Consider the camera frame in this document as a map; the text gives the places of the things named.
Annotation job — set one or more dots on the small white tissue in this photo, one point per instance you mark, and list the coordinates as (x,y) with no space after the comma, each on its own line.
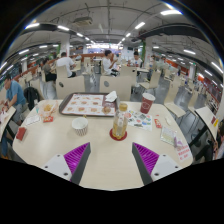
(168,121)

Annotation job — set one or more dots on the red paper cup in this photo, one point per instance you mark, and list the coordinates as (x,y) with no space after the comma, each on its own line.
(146,104)

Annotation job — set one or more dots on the red paper carton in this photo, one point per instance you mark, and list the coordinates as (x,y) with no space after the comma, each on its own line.
(48,119)

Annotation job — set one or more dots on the white label with red print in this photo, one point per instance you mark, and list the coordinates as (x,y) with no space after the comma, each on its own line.
(184,152)

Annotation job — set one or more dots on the white patterned paper cup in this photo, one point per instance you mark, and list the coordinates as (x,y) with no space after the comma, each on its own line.
(80,126)

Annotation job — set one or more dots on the clear food wrapper bag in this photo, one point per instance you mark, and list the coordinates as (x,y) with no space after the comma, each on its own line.
(47,108)

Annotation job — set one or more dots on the brown bun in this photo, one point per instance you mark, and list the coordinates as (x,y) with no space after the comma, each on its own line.
(106,109)

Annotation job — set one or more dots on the group of ceiling lights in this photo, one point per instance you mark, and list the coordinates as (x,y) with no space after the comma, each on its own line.
(170,12)

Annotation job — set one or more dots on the clear bottle with yellow drink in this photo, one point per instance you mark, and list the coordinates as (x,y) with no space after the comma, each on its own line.
(119,125)

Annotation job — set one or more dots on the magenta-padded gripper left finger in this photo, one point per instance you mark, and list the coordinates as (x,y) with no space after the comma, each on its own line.
(77,158)

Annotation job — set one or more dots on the crumpled white napkin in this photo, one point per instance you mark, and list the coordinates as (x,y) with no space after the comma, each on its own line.
(111,96)

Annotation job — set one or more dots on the small red packet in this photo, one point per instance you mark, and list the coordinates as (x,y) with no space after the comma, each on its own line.
(157,123)

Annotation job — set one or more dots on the beige side table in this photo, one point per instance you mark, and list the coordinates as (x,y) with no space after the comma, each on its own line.
(5,116)
(206,116)

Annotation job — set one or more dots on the colourful sticker leaflet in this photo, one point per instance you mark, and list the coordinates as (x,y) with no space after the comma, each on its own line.
(140,120)

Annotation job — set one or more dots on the person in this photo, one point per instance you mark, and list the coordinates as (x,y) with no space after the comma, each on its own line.
(220,143)
(15,95)
(47,70)
(65,63)
(135,61)
(107,64)

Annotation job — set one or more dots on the white paper sheet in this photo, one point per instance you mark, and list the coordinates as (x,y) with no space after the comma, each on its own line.
(32,119)

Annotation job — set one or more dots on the brown food tray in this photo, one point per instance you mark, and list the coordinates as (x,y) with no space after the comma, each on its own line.
(83,105)

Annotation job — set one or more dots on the black backpack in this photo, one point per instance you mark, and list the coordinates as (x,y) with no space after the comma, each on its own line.
(31,96)

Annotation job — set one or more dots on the group of beige chairs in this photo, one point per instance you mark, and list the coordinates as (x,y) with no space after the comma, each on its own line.
(171,96)

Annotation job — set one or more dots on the flat round red coaster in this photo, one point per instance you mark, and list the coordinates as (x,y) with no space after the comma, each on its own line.
(112,136)

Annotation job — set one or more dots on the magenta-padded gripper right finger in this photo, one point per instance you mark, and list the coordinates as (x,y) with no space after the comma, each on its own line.
(146,158)

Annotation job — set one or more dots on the red wallet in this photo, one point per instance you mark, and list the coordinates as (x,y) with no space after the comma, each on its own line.
(21,133)

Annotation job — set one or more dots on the ceiling air conditioner unit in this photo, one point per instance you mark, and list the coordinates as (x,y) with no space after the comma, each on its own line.
(82,21)

